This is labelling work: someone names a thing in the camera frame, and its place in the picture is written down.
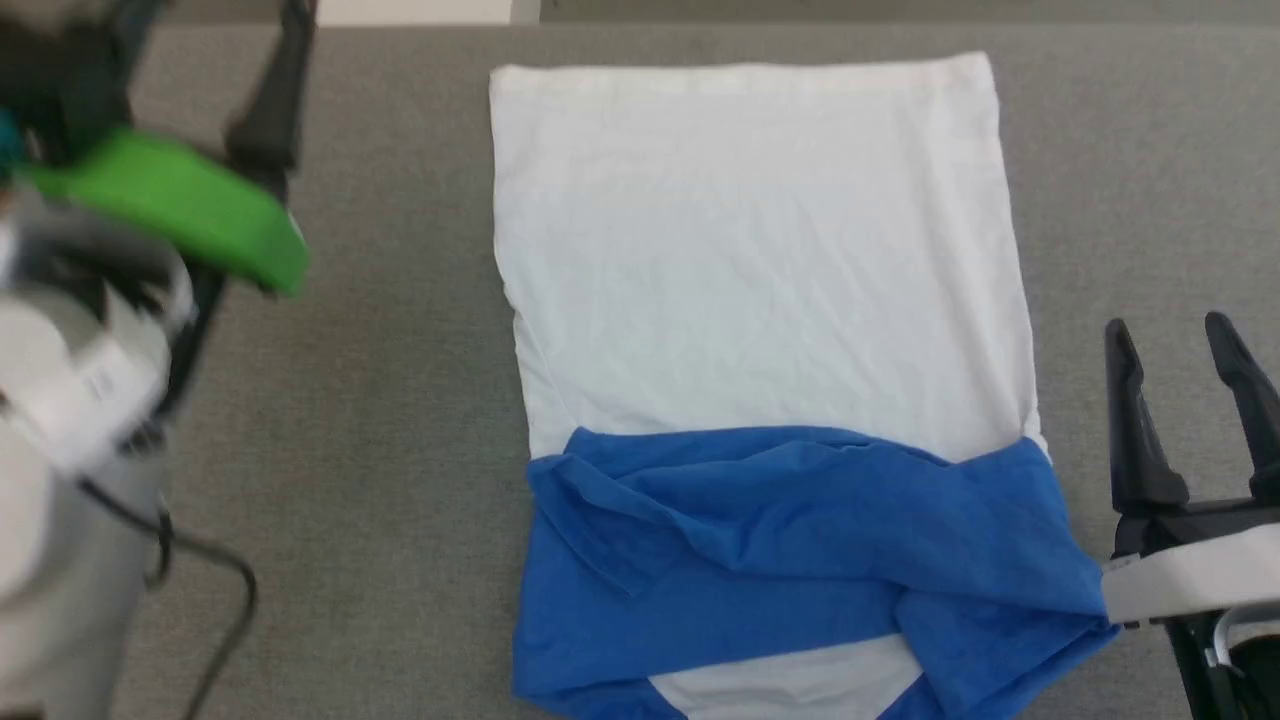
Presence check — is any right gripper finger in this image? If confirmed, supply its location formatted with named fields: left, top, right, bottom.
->
left=1104, top=318, right=1192, bottom=517
left=1205, top=311, right=1280, bottom=504

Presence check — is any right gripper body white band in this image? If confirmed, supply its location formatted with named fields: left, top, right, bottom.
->
left=1099, top=499, right=1280, bottom=630

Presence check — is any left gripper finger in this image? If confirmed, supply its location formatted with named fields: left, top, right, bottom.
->
left=224, top=0, right=320, bottom=202

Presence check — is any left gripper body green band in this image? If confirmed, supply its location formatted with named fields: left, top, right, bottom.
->
left=0, top=0, right=311, bottom=298

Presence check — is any blue and white shirt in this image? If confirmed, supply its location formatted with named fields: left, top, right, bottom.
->
left=487, top=52, right=1123, bottom=720

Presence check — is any white box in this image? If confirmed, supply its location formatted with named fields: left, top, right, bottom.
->
left=316, top=0, right=542, bottom=27

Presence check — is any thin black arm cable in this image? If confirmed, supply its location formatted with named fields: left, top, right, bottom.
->
left=78, top=478, right=261, bottom=720

